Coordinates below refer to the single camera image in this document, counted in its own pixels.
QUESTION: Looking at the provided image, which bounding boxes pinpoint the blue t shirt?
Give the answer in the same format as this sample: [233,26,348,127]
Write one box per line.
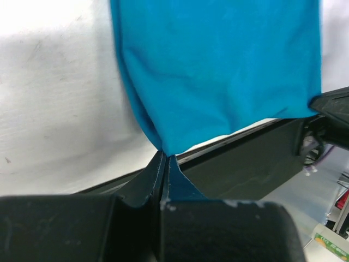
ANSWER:
[109,0,324,200]

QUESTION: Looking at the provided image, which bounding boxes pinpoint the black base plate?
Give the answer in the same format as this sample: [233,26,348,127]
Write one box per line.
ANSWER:
[77,118,311,202]

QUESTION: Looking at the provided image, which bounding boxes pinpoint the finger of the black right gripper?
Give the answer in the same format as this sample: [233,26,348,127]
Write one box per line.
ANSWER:
[309,87,349,126]

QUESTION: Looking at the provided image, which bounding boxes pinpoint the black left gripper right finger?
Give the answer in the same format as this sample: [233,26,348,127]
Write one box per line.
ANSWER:
[159,157,305,262]

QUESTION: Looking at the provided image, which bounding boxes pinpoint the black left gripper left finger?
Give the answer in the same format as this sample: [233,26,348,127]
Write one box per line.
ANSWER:
[1,152,166,261]

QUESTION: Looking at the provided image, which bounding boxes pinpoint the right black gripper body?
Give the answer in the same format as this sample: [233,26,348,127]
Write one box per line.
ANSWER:
[296,113,348,166]

